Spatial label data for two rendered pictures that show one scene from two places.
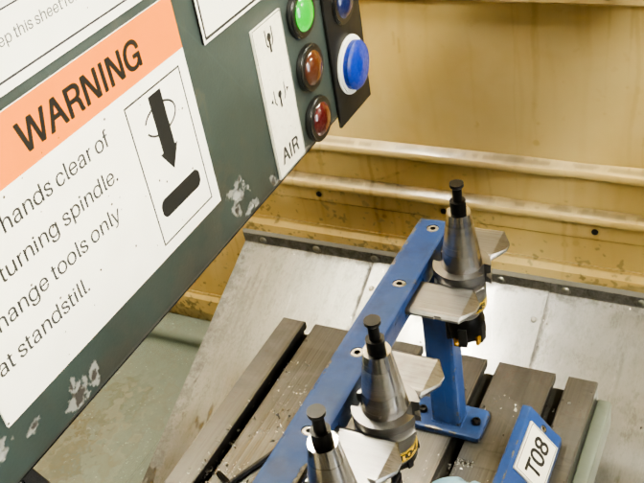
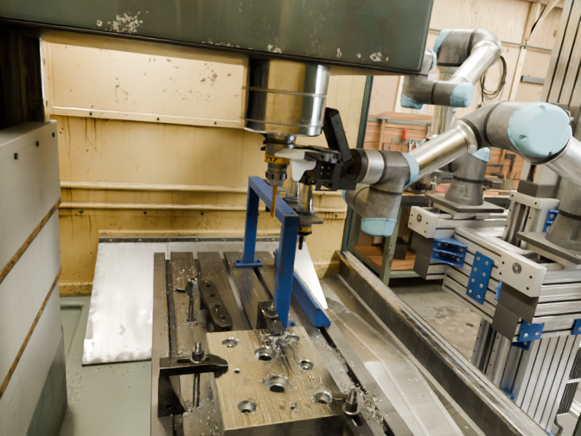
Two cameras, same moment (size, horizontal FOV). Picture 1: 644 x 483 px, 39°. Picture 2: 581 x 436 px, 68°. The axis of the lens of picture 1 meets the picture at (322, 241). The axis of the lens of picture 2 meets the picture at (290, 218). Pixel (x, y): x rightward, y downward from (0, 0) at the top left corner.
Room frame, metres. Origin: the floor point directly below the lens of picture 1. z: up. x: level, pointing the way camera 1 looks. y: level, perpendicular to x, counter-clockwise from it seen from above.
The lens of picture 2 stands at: (-0.19, 0.90, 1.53)
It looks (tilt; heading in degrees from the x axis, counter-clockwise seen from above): 17 degrees down; 310
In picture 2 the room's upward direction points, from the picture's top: 6 degrees clockwise
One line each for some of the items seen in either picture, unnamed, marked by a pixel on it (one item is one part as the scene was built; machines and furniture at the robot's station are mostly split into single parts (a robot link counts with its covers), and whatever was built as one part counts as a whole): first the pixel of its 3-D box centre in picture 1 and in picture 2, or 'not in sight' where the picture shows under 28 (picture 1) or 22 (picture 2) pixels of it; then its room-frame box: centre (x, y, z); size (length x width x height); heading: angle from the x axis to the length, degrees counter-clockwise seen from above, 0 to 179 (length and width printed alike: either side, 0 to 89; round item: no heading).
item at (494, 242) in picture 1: (477, 242); not in sight; (0.83, -0.17, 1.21); 0.07 x 0.05 x 0.01; 58
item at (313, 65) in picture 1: (311, 67); not in sight; (0.47, -0.01, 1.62); 0.02 x 0.01 x 0.02; 148
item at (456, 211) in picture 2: not in sight; (465, 208); (0.39, -0.89, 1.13); 0.36 x 0.22 x 0.06; 60
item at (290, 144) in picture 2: not in sight; (279, 138); (0.37, 0.30, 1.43); 0.06 x 0.06 x 0.03
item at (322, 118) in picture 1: (320, 118); not in sight; (0.47, -0.01, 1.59); 0.02 x 0.01 x 0.02; 148
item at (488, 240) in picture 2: not in sight; (508, 275); (0.15, -0.81, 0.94); 0.36 x 0.27 x 0.27; 150
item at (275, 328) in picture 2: not in sight; (269, 326); (0.42, 0.21, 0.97); 0.13 x 0.03 x 0.15; 148
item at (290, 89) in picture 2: not in sight; (283, 98); (0.37, 0.30, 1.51); 0.16 x 0.16 x 0.12
